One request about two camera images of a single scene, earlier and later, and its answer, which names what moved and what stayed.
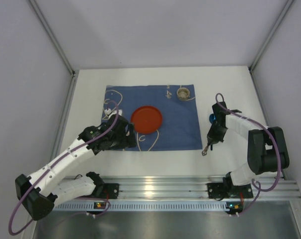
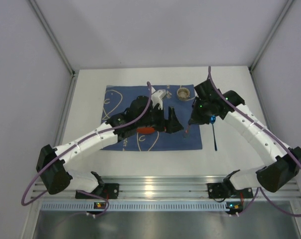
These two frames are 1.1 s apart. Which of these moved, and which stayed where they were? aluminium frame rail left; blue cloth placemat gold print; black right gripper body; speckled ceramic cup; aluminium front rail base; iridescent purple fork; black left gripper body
Moved: black right gripper body; black left gripper body; iridescent purple fork
Stayed: aluminium front rail base; aluminium frame rail left; blue cloth placemat gold print; speckled ceramic cup
